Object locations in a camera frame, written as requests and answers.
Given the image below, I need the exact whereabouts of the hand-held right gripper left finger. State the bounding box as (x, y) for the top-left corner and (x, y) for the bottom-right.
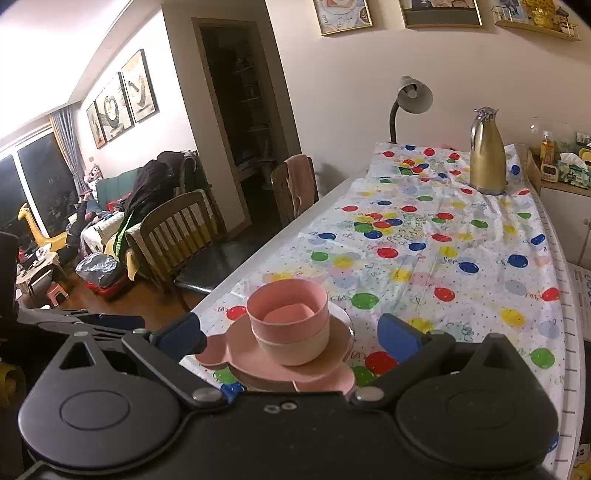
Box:
(53, 312), (229, 408)

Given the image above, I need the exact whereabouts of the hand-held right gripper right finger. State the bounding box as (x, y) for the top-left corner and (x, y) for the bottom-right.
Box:
(351, 313), (532, 408)

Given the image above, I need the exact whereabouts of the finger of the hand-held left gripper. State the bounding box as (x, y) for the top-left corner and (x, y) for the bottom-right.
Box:
(65, 316), (147, 343)
(21, 307), (100, 321)

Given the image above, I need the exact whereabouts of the pink mouse-shaped divided plate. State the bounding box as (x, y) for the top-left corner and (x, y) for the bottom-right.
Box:
(194, 316), (355, 393)

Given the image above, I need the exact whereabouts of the cream bowl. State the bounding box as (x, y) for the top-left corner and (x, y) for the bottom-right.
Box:
(256, 318), (331, 366)

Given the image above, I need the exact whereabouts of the small pink cup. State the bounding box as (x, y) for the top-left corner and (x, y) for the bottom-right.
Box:
(263, 303), (312, 324)

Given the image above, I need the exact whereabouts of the pink bowl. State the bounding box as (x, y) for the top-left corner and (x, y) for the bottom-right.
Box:
(246, 278), (330, 346)

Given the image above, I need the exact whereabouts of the red basket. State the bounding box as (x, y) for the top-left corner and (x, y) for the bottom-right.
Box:
(85, 277), (127, 302)

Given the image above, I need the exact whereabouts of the low coffee table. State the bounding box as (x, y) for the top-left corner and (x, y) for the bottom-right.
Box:
(16, 249), (70, 301)

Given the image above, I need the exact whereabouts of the grey plastic bag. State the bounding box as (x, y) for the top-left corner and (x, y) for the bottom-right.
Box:
(75, 254), (122, 289)

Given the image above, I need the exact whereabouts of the yellow giraffe toy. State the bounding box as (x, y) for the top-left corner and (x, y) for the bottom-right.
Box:
(18, 202), (70, 252)

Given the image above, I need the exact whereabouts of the balloon printed tablecloth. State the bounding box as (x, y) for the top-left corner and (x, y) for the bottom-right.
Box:
(178, 142), (566, 402)

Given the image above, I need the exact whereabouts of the wooden chair with dark seat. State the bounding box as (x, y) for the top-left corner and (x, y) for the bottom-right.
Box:
(126, 190), (259, 315)

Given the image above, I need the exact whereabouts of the green sofa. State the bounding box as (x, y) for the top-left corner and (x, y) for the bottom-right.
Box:
(95, 168), (144, 213)

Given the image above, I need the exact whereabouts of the dark jackets pile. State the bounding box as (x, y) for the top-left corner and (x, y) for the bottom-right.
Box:
(113, 150), (213, 259)

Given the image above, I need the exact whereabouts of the grey curtain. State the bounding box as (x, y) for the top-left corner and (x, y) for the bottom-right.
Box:
(50, 105), (88, 185)

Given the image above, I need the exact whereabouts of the wooden chair with towel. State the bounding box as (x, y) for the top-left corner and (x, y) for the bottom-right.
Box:
(270, 154), (319, 229)

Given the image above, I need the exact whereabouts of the pink towel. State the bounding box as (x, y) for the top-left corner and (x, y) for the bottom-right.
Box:
(284, 154), (317, 208)

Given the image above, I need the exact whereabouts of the blue printed carton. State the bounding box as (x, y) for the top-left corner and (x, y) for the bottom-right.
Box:
(566, 263), (591, 342)

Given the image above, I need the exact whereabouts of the gold thermos jug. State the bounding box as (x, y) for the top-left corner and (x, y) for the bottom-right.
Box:
(469, 106), (507, 195)

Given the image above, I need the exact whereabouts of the white drawer cabinet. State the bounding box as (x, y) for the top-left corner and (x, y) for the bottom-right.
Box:
(538, 180), (591, 268)

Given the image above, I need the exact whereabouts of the cardboard box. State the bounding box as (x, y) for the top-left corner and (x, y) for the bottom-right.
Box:
(524, 143), (543, 185)

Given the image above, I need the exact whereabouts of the green tissue box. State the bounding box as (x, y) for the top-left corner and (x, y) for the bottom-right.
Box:
(556, 152), (591, 189)

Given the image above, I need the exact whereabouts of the grey desk lamp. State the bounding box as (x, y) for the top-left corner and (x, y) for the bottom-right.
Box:
(389, 75), (434, 144)

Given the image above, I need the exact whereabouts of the clear glass dome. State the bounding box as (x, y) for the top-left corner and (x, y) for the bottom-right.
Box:
(529, 117), (573, 153)

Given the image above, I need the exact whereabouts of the black framed wall picture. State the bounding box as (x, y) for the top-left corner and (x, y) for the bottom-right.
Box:
(95, 71), (136, 141)
(121, 48), (161, 123)
(86, 100), (108, 149)

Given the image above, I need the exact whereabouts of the gold framed wall picture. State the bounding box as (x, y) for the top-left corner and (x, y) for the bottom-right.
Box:
(399, 0), (483, 28)
(313, 0), (374, 36)

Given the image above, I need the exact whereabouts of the wooden wall shelf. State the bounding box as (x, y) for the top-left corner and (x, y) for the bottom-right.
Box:
(492, 0), (581, 42)

